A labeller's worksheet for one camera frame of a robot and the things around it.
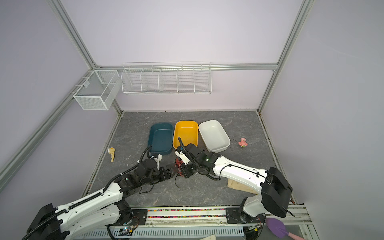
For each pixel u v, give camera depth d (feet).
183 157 2.27
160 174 2.12
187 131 3.45
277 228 2.34
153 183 2.24
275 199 1.31
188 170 2.23
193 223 2.39
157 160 2.41
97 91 3.19
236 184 2.76
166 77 3.25
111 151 3.16
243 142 3.25
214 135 3.46
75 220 1.46
